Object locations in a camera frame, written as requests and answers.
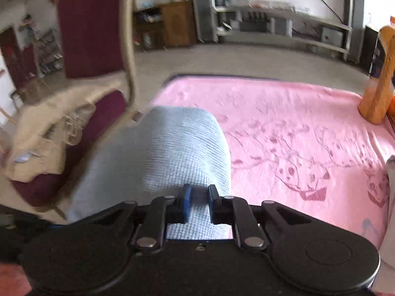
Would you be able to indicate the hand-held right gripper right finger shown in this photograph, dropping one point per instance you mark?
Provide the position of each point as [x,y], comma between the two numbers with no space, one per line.
[213,205]

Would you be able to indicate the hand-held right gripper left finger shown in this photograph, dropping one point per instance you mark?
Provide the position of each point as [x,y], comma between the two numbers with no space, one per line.
[186,203]

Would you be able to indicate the light blue waffle garment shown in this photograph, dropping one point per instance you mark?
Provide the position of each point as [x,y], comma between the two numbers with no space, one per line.
[172,154]

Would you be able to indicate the pink printed blanket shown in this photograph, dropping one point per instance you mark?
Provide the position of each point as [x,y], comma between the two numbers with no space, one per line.
[293,135]

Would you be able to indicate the beige garment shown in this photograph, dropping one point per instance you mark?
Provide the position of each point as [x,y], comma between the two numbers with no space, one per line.
[46,123]

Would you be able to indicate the wooden cabinet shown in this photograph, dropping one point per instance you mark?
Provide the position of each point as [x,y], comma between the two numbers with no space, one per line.
[172,24]

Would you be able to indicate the grey media stand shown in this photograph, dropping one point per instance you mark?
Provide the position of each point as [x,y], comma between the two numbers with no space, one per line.
[277,27]

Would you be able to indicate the tall grey speaker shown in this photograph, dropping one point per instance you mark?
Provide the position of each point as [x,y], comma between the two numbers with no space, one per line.
[203,9]
[355,27]

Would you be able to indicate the maroon padded chair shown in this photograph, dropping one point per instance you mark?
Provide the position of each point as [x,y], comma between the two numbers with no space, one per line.
[89,30]

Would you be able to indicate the shoe rack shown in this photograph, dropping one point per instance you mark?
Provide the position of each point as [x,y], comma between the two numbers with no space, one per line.
[49,52]

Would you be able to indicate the black floor speaker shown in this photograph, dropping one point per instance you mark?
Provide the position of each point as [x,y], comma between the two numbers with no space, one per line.
[372,49]

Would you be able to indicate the dark red door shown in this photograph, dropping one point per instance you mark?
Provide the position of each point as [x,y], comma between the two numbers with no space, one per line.
[14,58]

